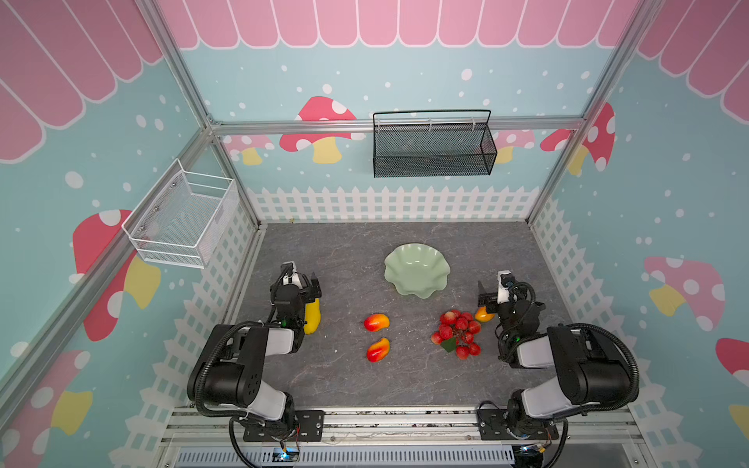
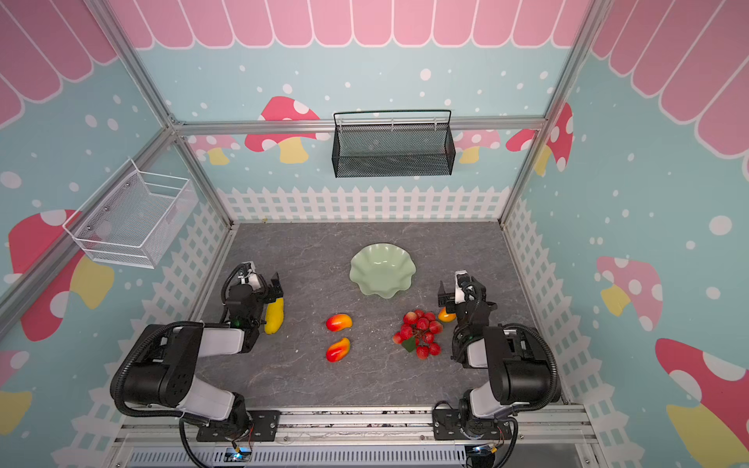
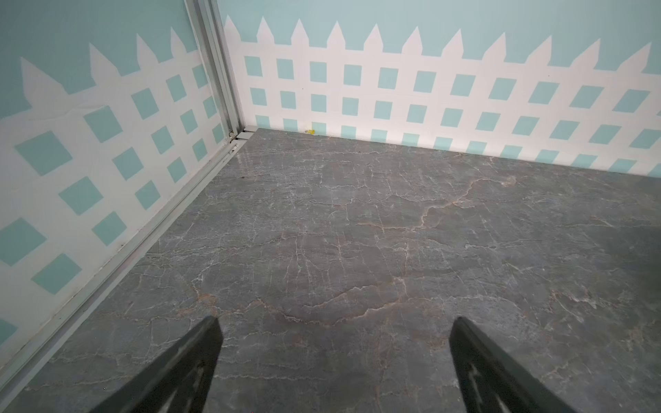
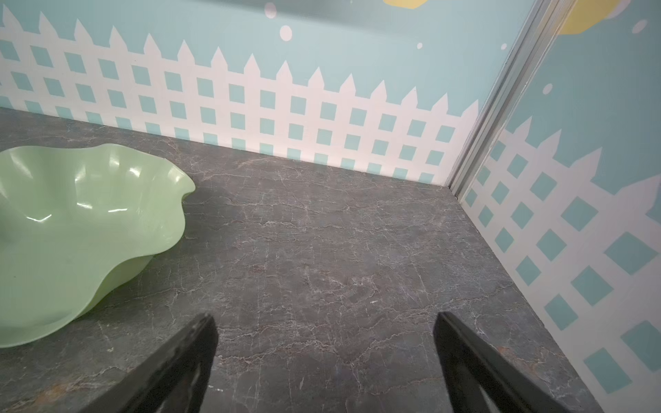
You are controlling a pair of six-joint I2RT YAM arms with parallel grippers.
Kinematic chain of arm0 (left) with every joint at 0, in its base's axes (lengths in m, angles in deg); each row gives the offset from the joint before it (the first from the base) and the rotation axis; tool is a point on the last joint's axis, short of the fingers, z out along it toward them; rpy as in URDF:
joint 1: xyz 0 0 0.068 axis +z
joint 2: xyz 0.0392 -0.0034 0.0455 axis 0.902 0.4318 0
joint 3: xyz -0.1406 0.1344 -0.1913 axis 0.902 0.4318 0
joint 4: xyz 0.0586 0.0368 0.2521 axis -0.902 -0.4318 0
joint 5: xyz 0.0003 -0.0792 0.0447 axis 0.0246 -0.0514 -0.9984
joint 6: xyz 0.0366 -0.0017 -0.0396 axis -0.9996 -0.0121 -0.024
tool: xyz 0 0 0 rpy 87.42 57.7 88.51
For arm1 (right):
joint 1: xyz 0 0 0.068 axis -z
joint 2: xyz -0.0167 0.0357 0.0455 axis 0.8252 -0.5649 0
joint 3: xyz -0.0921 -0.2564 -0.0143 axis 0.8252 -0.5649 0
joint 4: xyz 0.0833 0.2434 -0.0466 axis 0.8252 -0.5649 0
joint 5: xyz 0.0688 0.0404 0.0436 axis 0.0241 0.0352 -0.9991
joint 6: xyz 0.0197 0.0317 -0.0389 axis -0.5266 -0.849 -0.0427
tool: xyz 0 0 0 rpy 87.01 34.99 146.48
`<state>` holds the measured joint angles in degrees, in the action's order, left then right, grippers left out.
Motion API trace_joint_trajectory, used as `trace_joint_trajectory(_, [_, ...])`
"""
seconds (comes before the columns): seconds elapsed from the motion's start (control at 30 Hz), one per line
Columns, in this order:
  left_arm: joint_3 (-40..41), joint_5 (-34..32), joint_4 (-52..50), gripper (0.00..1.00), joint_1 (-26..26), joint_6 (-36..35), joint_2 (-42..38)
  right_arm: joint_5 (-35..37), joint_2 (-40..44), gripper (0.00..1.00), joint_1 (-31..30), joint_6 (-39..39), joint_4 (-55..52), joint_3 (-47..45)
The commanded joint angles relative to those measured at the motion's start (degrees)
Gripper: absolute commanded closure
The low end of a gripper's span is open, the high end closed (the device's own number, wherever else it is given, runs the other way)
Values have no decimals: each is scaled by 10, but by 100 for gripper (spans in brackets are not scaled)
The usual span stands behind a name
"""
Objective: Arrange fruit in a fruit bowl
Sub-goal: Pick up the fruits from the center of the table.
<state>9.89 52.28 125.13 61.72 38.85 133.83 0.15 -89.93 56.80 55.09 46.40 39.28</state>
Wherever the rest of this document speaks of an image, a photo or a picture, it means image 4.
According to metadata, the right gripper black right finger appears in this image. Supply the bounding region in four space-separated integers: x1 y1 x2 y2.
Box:
433 311 567 412

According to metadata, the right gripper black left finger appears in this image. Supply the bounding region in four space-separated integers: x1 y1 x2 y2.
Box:
82 313 219 412

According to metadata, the green wavy fruit bowl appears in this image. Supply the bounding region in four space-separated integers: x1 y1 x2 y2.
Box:
1 144 196 349

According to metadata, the aluminium corner post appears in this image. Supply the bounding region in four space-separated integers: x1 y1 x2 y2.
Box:
448 0 575 200

